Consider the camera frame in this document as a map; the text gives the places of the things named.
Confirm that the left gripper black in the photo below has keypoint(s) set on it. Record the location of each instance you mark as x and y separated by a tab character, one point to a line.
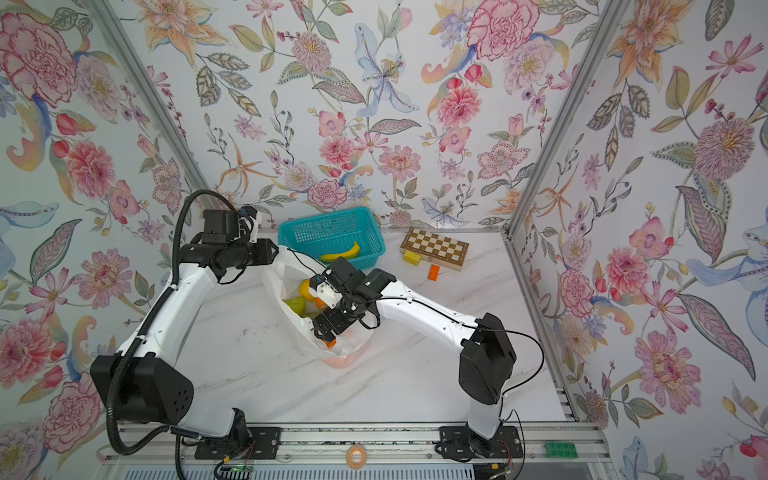
264	249

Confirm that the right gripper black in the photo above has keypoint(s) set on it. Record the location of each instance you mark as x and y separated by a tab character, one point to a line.
330	318

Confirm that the white translucent plastic bag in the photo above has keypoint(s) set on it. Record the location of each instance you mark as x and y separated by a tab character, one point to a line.
282	280

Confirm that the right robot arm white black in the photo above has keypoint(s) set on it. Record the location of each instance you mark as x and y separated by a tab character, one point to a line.
484	354

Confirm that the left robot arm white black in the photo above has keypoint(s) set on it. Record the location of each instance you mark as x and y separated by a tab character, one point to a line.
141	389

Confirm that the yellow lemon toy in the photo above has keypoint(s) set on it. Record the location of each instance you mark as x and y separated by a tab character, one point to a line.
305	291

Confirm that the yellow banana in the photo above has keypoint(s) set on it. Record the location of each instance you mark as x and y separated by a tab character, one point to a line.
351	253

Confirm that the green pepper toy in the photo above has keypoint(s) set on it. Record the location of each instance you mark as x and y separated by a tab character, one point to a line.
297	305

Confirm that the teal plastic basket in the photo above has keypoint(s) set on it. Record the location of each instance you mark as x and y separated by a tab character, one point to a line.
336	232

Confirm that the yellow block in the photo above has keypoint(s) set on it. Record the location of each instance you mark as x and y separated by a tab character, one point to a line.
412	258

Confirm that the orange block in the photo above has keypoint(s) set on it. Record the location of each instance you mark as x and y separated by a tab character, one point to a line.
434	272

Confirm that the wooden chessboard box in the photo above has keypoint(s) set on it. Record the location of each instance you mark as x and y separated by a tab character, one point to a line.
436	248

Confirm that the green lego plate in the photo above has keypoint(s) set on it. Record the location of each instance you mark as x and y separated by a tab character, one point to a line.
561	450

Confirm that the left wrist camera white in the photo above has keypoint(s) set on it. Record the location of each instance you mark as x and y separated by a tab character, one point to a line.
225	227

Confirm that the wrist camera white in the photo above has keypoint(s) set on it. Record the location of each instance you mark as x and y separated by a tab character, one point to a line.
338	284
225	227

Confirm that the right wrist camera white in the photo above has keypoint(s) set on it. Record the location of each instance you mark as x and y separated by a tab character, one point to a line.
338	284

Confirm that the left aluminium corner post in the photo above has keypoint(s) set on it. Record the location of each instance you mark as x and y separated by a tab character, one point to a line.
136	96

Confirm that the aluminium corner post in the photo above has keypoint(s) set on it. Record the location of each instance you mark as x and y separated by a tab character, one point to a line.
606	27
136	96

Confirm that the aluminium rail base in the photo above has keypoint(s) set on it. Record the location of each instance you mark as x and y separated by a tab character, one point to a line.
372	451

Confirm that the right aluminium corner post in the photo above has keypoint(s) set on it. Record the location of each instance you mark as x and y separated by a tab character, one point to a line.
606	27

